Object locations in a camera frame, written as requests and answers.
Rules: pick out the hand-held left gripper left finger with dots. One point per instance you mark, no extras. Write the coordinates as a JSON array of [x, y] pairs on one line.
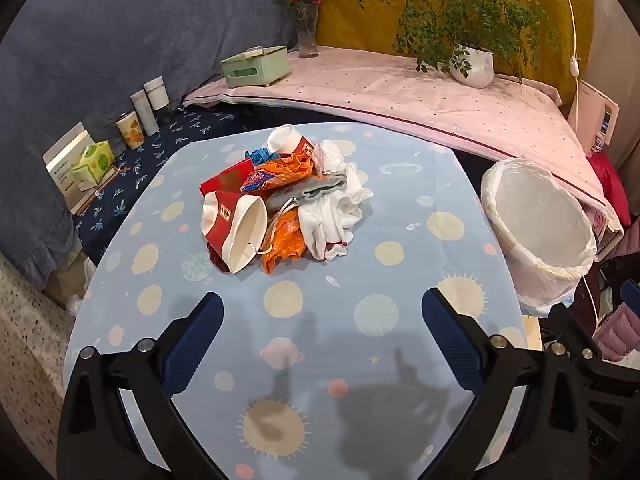
[[200, 340]]

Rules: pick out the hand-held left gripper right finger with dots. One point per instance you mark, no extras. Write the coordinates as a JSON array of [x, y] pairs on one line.
[[450, 340]]

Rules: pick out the white lined waste bin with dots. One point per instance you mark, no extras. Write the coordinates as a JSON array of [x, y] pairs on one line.
[[540, 220]]

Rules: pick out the white paper towel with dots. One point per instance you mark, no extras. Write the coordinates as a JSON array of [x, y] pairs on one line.
[[325, 225], [340, 160]]

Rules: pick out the orange printed plastic bag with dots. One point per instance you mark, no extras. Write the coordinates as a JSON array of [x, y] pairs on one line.
[[280, 170]]

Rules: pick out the blue planet-print tablecloth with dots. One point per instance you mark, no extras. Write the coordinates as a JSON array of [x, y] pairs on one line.
[[390, 270]]

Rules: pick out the red and white paper cup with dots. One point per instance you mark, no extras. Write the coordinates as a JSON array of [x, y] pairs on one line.
[[287, 140], [235, 230]]

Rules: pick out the red paper packet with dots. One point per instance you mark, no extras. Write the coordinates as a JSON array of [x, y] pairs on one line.
[[227, 177]]

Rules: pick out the pink down jacket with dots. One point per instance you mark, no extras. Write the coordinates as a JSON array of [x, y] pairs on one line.
[[620, 330]]

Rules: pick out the grey face mask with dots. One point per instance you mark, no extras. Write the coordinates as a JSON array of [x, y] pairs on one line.
[[300, 191]]

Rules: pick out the navy printed cloth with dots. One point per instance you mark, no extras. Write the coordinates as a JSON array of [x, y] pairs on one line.
[[150, 160]]

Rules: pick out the blue crumpled plastic wrapper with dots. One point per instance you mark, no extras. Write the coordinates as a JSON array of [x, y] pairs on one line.
[[258, 155]]

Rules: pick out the green tissue pack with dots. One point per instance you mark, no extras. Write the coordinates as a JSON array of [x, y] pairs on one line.
[[92, 162]]

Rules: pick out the printed yellow can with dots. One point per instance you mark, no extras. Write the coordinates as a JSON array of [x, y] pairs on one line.
[[131, 132]]

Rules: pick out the red cloth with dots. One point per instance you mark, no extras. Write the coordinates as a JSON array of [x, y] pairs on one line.
[[612, 185]]

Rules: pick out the white cardboard box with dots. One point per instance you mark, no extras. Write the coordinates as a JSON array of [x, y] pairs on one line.
[[65, 160]]

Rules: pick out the white cylindrical jar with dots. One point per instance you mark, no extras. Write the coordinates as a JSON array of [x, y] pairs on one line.
[[145, 112], [157, 92]]

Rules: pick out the pink quilt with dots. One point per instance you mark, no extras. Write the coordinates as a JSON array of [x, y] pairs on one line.
[[400, 95]]

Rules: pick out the potted green plant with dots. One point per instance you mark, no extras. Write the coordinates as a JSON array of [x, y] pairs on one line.
[[472, 65]]

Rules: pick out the green tissue box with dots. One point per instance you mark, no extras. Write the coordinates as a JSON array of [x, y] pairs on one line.
[[255, 67]]

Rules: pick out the grey-blue blanket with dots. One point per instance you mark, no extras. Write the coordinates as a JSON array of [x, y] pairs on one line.
[[125, 35]]

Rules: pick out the glass vase with pink flowers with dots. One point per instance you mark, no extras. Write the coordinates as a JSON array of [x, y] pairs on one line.
[[306, 35]]

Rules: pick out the yellow cloth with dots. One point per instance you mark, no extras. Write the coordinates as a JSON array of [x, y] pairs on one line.
[[350, 25]]

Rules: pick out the beige cloth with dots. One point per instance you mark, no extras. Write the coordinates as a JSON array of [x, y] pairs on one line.
[[615, 35]]

